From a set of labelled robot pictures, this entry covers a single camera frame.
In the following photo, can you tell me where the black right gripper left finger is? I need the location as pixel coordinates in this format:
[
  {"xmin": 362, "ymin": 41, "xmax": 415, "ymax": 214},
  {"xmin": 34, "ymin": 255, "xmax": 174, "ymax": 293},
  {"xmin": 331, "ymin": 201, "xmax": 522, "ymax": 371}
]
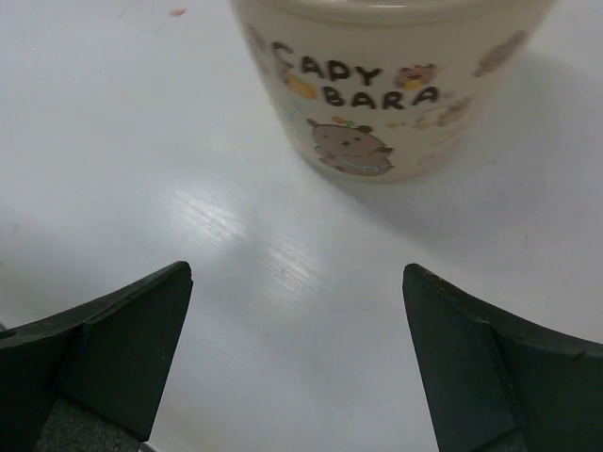
[{"xmin": 1, "ymin": 262, "xmax": 192, "ymax": 451}]

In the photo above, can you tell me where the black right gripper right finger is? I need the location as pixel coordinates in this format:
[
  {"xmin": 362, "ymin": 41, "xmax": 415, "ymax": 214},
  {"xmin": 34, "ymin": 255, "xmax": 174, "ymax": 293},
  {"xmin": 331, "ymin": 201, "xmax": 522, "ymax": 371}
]
[{"xmin": 402, "ymin": 264, "xmax": 602, "ymax": 451}]

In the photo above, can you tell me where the cream cartoon capybara bin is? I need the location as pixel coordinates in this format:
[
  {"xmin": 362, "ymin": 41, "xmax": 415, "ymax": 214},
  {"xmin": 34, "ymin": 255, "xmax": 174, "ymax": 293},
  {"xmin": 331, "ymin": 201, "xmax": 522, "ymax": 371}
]
[{"xmin": 232, "ymin": 1, "xmax": 553, "ymax": 182}]

